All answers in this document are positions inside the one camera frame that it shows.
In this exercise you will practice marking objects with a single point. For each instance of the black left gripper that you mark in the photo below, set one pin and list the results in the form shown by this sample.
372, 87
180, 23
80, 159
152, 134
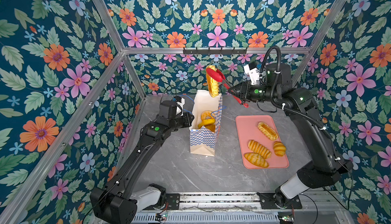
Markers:
189, 119

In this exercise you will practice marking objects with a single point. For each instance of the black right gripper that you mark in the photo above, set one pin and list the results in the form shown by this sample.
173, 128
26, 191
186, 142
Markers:
245, 87

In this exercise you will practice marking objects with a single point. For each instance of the orange yellow bun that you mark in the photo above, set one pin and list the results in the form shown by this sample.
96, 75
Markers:
206, 122

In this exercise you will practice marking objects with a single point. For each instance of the blue checkered paper bag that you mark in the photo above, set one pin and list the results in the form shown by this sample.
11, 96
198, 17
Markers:
203, 141

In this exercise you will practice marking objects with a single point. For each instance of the round yellow bun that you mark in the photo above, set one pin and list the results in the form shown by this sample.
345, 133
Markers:
212, 128

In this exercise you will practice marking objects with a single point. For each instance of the red metal kitchen tongs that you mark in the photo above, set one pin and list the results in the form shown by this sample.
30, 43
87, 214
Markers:
228, 86

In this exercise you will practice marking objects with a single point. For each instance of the braided bread roll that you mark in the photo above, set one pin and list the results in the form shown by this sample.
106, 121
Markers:
268, 131

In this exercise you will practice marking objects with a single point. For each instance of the striped long bread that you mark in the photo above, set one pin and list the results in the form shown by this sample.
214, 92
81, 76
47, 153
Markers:
258, 148
213, 79

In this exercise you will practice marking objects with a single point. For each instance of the small round bread roll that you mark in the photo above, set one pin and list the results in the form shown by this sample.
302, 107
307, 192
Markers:
279, 149

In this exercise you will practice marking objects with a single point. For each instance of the golden croissant bread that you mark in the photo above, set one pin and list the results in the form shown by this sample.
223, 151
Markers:
256, 160

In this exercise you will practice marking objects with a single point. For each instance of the glazed ring donut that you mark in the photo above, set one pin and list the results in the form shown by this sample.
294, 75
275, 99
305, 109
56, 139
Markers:
206, 115

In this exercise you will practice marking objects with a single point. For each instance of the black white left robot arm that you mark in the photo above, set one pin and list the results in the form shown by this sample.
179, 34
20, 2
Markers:
117, 202

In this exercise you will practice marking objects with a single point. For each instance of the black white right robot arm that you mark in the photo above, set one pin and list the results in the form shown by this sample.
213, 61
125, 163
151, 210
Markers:
326, 166

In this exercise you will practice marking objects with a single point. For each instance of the pink plastic tray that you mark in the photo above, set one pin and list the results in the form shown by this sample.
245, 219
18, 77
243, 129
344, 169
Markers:
247, 130

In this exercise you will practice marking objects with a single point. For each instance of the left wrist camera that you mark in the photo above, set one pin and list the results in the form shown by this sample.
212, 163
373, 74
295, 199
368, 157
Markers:
180, 102

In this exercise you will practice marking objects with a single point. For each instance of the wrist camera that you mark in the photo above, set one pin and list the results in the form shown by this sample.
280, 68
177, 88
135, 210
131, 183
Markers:
180, 102
252, 73

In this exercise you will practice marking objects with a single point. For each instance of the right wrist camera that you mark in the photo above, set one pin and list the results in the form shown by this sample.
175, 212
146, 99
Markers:
252, 73

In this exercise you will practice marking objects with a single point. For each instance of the black wall hook rail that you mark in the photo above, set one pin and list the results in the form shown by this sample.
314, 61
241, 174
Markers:
214, 51

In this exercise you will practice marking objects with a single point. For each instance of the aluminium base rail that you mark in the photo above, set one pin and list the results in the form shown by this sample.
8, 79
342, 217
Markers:
318, 207

